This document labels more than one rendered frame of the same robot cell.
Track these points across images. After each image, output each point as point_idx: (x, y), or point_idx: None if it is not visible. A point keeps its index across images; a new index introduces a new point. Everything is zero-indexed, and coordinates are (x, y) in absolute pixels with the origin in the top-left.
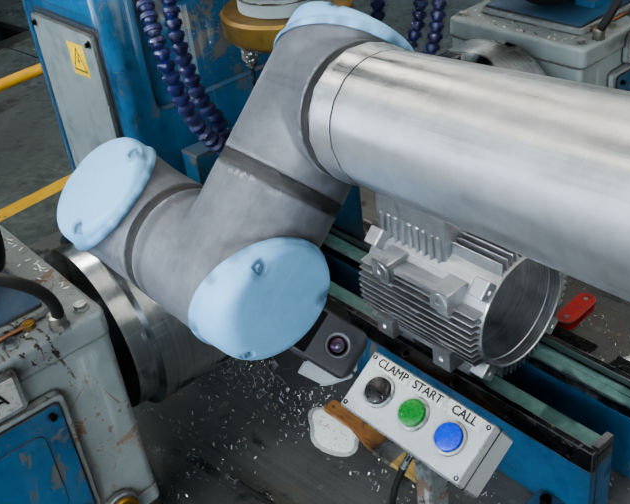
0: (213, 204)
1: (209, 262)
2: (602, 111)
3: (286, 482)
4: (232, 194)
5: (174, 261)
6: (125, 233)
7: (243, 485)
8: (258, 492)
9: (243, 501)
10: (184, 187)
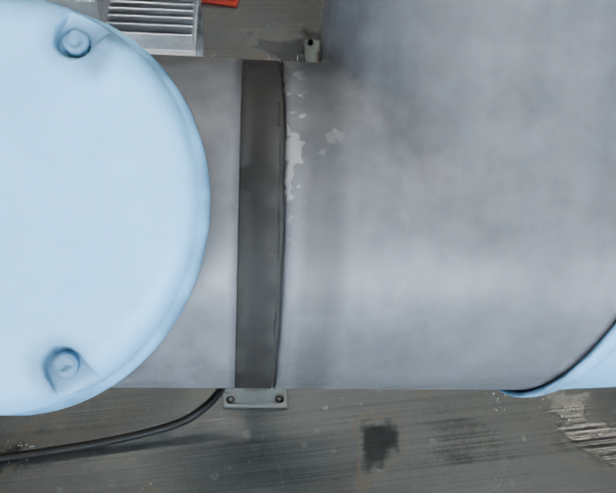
0: (552, 78)
1: None
2: None
3: (28, 417)
4: (599, 26)
5: (495, 280)
6: (226, 289)
7: None
8: (12, 452)
9: (0, 474)
10: (268, 78)
